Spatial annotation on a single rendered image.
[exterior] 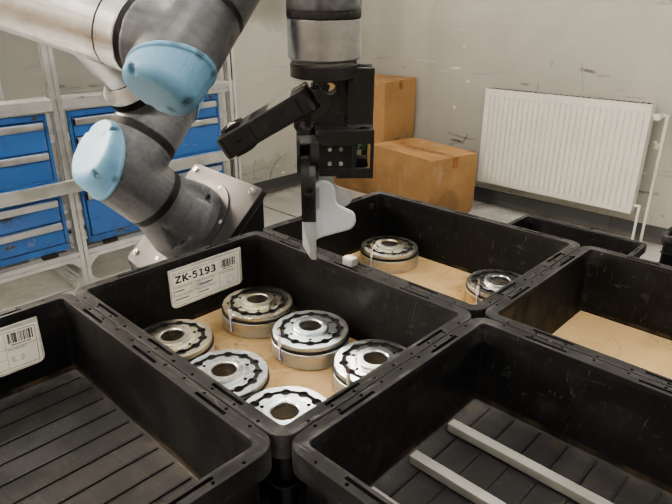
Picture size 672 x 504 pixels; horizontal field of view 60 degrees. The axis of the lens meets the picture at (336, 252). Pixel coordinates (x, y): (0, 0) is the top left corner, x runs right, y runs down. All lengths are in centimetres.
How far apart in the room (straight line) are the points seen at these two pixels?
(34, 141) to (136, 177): 158
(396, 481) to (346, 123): 36
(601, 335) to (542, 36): 316
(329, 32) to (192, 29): 13
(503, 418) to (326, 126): 38
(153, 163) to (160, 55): 46
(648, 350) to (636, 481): 26
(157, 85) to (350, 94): 19
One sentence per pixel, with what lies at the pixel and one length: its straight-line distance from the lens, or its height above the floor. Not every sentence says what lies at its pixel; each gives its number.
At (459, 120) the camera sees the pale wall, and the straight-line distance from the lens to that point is 425.
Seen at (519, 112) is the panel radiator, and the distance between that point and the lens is 388.
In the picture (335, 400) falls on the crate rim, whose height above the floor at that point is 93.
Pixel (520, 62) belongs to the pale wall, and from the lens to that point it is 400.
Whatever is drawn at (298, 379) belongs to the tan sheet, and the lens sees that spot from 74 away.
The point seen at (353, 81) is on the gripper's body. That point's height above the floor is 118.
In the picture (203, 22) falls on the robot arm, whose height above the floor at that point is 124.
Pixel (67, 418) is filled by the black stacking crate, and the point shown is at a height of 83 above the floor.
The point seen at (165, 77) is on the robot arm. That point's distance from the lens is 56.
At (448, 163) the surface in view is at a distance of 371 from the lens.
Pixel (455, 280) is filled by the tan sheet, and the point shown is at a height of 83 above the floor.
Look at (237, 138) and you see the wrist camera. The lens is 63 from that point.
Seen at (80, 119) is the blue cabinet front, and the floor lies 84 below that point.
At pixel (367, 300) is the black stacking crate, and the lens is 77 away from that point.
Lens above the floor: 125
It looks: 23 degrees down
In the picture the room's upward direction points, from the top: straight up
